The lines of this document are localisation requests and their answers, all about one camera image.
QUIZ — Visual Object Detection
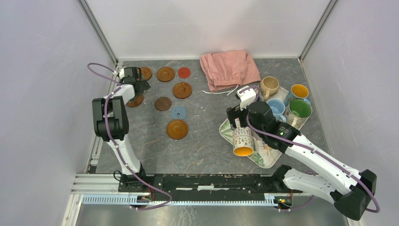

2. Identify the white mug orange inside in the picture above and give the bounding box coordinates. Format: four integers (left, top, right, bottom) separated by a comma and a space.
232, 127, 257, 157

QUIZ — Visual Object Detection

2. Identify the floral mug green inside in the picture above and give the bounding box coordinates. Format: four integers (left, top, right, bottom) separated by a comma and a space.
284, 99, 312, 129

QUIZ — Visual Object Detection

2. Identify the white drawstring cord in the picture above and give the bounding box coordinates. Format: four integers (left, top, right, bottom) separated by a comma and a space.
201, 84, 240, 97

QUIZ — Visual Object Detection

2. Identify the beige ceramic mug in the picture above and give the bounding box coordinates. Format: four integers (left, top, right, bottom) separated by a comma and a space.
260, 76, 280, 101

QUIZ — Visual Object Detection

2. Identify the dark brown wooden coaster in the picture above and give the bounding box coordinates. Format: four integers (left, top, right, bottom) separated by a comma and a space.
154, 97, 172, 111

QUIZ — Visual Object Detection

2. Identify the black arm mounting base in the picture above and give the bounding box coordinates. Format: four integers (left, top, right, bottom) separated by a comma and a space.
118, 165, 291, 203

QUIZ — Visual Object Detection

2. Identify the pink folded cloth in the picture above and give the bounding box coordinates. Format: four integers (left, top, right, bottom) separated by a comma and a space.
199, 49, 261, 92

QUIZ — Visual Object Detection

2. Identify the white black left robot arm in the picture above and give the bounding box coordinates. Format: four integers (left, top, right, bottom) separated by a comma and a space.
92, 67, 150, 192

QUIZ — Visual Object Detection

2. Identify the light blue ceramic mug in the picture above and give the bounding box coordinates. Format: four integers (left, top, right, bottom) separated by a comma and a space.
267, 98, 287, 122

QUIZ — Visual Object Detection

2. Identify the blue butterfly mug orange inside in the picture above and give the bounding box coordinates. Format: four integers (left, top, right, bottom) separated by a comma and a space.
283, 84, 311, 106

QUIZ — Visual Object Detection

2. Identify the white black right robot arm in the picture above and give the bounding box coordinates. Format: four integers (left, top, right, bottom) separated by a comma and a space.
226, 101, 381, 221

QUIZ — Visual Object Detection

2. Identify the light blue round coaster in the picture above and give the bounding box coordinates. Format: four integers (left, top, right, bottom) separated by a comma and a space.
171, 106, 187, 120

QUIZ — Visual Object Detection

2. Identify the red round coaster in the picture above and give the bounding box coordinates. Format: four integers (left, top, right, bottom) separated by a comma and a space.
177, 67, 191, 79

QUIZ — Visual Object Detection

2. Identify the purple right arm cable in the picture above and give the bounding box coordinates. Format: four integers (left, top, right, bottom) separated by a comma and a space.
238, 86, 381, 213

